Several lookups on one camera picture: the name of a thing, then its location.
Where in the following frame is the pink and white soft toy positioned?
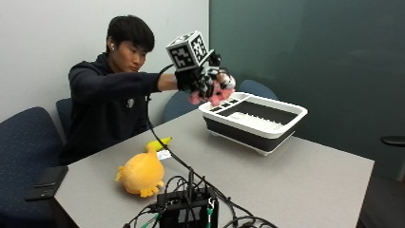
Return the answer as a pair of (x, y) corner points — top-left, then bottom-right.
(188, 73), (237, 107)

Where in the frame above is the blue office chair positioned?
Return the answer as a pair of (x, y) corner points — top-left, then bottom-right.
(55, 97), (75, 141)
(161, 89), (203, 124)
(237, 79), (280, 101)
(0, 106), (64, 228)

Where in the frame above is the white marker cube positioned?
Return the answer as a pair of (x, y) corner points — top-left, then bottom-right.
(164, 29), (212, 72)

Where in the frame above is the white and black dish rack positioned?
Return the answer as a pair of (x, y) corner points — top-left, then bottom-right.
(197, 91), (309, 157)

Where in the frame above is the white paper tag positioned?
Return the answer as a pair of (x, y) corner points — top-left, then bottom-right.
(156, 149), (173, 161)

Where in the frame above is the the person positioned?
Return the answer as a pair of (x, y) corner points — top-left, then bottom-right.
(57, 14), (180, 166)

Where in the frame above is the orange plush toy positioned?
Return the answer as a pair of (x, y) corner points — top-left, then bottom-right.
(113, 143), (165, 199)

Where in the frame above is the black electronics box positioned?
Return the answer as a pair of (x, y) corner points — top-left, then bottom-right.
(156, 186), (220, 228)

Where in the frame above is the black chair armrest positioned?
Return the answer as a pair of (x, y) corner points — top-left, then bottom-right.
(380, 135), (405, 147)

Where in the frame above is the black phone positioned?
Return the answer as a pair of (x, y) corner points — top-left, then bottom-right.
(23, 164), (69, 202)

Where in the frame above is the long black cable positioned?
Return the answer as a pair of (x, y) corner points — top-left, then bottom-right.
(144, 63), (260, 220)

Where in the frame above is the green cable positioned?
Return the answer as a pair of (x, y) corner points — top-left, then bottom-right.
(205, 199), (216, 228)
(139, 212), (164, 228)

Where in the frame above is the black looped cable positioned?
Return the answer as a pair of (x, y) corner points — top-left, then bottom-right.
(221, 215), (280, 228)

